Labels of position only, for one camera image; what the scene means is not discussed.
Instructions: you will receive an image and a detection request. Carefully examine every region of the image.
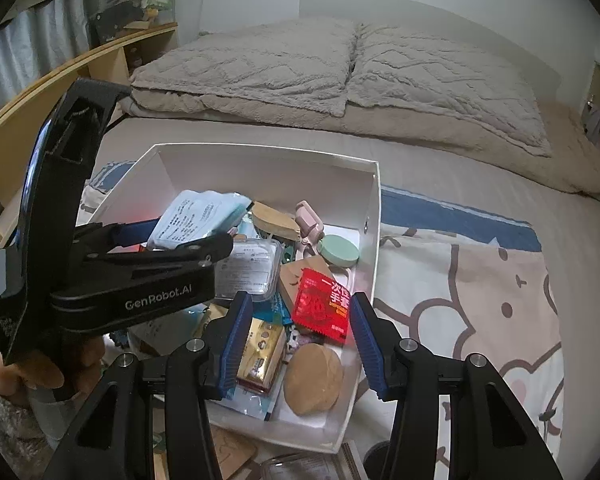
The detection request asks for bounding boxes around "clear plastic container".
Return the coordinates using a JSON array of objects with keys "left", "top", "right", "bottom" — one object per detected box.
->
[{"left": 259, "top": 452, "right": 342, "bottom": 480}]

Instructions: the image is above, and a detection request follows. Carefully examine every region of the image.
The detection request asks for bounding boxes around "clear labelled plastic box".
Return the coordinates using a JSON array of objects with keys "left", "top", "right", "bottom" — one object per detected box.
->
[{"left": 214, "top": 237, "right": 284, "bottom": 302}]

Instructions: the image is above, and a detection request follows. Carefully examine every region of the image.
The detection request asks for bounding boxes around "white cardboard box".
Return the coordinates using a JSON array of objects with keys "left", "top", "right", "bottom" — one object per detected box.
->
[{"left": 80, "top": 142, "right": 383, "bottom": 456}]

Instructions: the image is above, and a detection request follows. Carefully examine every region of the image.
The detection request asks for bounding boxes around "beige quilted pillow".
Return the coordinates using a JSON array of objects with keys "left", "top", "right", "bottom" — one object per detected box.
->
[
  {"left": 347, "top": 22, "right": 553, "bottom": 158},
  {"left": 130, "top": 17, "right": 358, "bottom": 116}
]

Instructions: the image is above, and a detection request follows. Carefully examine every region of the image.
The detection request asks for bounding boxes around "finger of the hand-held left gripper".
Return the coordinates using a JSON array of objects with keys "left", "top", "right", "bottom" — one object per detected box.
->
[
  {"left": 71, "top": 219, "right": 162, "bottom": 257},
  {"left": 77, "top": 232, "right": 235, "bottom": 283}
]

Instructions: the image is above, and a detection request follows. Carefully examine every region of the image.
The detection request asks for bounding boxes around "light wooden board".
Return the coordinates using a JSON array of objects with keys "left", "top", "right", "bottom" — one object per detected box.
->
[{"left": 152, "top": 425, "right": 258, "bottom": 480}]

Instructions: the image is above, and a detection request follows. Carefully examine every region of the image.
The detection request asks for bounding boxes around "grey curtain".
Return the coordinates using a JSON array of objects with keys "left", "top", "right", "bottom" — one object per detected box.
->
[{"left": 0, "top": 0, "right": 116, "bottom": 126}]

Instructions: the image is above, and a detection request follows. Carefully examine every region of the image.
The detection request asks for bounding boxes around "brown kraft paper box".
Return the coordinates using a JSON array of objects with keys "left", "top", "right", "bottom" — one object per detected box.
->
[{"left": 279, "top": 255, "right": 353, "bottom": 313}]

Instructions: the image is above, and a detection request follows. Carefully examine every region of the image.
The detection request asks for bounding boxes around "red foil packet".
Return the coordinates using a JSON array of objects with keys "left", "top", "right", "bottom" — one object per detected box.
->
[{"left": 292, "top": 268, "right": 352, "bottom": 347}]

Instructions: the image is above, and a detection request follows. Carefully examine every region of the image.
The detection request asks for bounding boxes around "person's left forearm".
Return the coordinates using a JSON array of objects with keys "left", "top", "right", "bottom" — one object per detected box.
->
[{"left": 0, "top": 345, "right": 56, "bottom": 456}]

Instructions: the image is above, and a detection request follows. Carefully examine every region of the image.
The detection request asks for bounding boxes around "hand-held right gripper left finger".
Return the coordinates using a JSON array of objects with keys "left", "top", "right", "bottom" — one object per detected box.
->
[{"left": 42, "top": 290, "right": 255, "bottom": 480}]

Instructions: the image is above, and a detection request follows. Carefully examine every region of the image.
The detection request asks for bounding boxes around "black tape roll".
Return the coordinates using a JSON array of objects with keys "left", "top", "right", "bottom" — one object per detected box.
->
[{"left": 364, "top": 442, "right": 398, "bottom": 480}]

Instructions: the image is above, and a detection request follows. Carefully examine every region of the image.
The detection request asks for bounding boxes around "green round case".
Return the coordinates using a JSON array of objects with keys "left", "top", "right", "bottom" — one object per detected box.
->
[{"left": 319, "top": 234, "right": 359, "bottom": 267}]

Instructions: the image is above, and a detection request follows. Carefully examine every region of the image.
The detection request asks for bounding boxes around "white ridged plastic piece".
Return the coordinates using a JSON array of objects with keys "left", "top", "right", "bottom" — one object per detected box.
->
[{"left": 339, "top": 441, "right": 368, "bottom": 480}]

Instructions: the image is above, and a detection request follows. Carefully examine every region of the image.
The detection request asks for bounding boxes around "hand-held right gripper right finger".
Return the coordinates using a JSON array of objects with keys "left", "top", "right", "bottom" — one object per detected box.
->
[{"left": 349, "top": 291, "right": 563, "bottom": 480}]

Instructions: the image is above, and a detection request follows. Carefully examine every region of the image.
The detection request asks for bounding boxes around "light wooden shelf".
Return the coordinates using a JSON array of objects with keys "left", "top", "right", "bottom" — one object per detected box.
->
[{"left": 0, "top": 21, "right": 179, "bottom": 243}]

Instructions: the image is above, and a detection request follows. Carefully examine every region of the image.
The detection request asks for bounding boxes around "printed cartoon blanket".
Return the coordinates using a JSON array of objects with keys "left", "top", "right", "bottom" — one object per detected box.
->
[{"left": 77, "top": 160, "right": 566, "bottom": 480}]

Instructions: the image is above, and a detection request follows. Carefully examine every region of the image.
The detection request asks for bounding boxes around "beige folded duvet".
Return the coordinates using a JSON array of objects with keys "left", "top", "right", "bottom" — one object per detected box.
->
[{"left": 117, "top": 87, "right": 600, "bottom": 201}]

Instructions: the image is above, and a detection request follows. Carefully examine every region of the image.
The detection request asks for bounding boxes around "white medicine pouch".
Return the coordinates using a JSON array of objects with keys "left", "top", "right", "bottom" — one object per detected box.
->
[{"left": 146, "top": 190, "right": 253, "bottom": 252}]

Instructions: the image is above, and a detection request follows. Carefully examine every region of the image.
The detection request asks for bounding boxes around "dark bag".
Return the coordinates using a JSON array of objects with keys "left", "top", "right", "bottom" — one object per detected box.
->
[{"left": 87, "top": 2, "right": 156, "bottom": 48}]

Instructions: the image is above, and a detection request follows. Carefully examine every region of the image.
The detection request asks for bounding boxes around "pink small gadget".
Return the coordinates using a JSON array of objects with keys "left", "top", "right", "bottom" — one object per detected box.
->
[{"left": 295, "top": 200, "right": 327, "bottom": 248}]

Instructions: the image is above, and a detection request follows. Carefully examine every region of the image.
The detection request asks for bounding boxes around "person's left hand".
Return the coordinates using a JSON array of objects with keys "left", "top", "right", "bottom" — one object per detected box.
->
[{"left": 10, "top": 332, "right": 106, "bottom": 403}]

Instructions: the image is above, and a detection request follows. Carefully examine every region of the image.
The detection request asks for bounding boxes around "gold foil packet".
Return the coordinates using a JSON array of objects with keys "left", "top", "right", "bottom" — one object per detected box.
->
[{"left": 236, "top": 317, "right": 287, "bottom": 394}]

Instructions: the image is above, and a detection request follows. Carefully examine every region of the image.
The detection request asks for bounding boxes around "round tan cork coaster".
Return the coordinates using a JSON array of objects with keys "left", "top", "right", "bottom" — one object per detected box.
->
[{"left": 283, "top": 342, "right": 344, "bottom": 417}]

